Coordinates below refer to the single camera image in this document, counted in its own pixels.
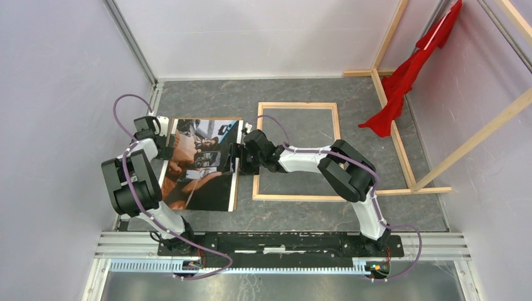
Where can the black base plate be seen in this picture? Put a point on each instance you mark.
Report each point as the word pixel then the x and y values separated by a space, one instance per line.
pixel 284 249

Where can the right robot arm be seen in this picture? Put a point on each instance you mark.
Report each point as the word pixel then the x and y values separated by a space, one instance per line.
pixel 350 174

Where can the photo print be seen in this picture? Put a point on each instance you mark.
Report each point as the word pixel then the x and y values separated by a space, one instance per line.
pixel 199 166

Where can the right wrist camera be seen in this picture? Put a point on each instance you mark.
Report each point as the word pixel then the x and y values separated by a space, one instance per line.
pixel 248 127

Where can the wooden beam rack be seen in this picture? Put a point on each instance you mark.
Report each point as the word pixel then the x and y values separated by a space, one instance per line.
pixel 420 187

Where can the wooden backing board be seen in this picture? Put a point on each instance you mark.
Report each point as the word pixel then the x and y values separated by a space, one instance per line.
pixel 237 195

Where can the white wooden picture frame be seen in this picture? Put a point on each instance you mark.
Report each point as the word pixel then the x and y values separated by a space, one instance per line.
pixel 256 196

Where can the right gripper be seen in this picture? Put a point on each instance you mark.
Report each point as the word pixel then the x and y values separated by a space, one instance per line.
pixel 236 151

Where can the red cloth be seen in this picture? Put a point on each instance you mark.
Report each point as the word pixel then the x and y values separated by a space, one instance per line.
pixel 402 79

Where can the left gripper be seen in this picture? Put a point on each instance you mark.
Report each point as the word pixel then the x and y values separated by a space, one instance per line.
pixel 167 153

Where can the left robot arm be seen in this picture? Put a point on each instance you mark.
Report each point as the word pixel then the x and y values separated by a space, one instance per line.
pixel 135 191

